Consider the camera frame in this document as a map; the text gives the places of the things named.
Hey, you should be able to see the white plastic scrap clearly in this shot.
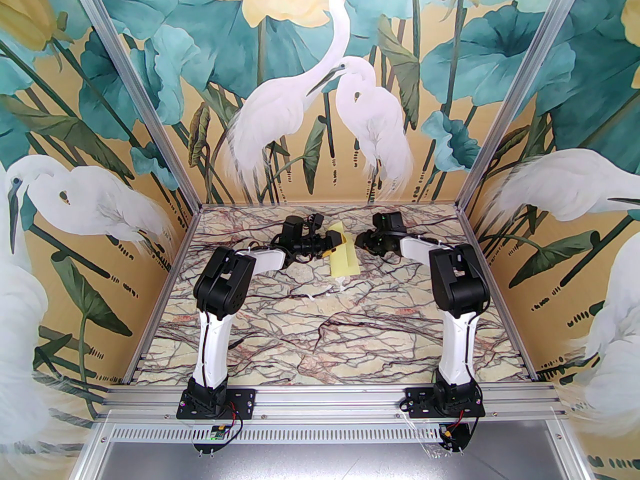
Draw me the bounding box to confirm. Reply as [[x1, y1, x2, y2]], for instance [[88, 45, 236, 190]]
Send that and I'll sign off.
[[306, 278, 347, 302]]

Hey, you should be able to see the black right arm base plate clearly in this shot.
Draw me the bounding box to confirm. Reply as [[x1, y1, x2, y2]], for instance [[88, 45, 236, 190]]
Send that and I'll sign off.
[[403, 387, 487, 419]]

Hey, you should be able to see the perforated metal strip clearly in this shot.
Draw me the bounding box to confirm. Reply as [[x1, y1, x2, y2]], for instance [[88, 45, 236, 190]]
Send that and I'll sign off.
[[97, 422, 568, 445]]

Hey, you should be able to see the pale yellow paper sheet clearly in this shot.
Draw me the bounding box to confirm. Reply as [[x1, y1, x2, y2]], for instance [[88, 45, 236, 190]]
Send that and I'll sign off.
[[326, 219, 362, 280]]

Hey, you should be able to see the red black wire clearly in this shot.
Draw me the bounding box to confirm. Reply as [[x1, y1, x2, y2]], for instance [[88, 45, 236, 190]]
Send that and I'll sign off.
[[440, 410, 481, 441], [220, 401, 247, 440]]

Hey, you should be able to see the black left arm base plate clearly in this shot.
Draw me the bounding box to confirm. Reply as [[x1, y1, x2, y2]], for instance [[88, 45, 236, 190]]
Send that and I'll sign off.
[[177, 389, 257, 420]]

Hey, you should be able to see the aluminium table side rail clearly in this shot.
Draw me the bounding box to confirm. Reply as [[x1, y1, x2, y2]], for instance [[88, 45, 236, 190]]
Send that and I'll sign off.
[[120, 205, 203, 385], [457, 205, 540, 383]]

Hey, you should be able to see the aluminium frame post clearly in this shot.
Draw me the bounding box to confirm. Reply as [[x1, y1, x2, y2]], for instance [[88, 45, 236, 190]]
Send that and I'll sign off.
[[456, 0, 587, 209], [65, 0, 205, 209]]

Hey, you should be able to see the grey metal sheet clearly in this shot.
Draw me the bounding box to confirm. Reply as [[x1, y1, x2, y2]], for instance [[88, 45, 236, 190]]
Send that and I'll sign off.
[[75, 440, 593, 480]]

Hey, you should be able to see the aluminium frame crossbar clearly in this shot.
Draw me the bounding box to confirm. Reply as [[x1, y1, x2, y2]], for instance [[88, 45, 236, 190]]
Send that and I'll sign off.
[[95, 382, 572, 423]]

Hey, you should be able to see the black mounting bracket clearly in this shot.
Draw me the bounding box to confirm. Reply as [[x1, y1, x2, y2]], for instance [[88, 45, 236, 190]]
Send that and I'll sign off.
[[439, 420, 476, 455]]

